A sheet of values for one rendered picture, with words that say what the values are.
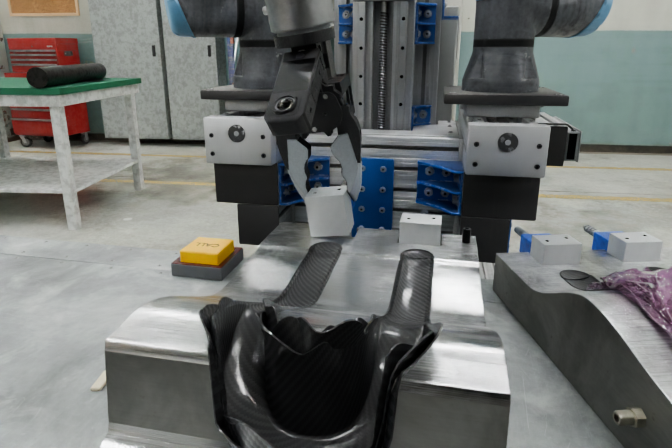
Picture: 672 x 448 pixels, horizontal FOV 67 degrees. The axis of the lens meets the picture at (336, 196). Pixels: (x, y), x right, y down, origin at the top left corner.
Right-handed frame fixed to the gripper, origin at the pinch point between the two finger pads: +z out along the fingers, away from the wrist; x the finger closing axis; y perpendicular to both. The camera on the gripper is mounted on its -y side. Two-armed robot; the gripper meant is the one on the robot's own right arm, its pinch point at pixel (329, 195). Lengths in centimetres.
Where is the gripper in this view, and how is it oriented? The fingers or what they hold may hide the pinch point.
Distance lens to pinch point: 64.2
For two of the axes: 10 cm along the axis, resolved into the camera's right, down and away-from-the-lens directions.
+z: 1.7, 9.1, 3.8
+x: -9.7, 0.7, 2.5
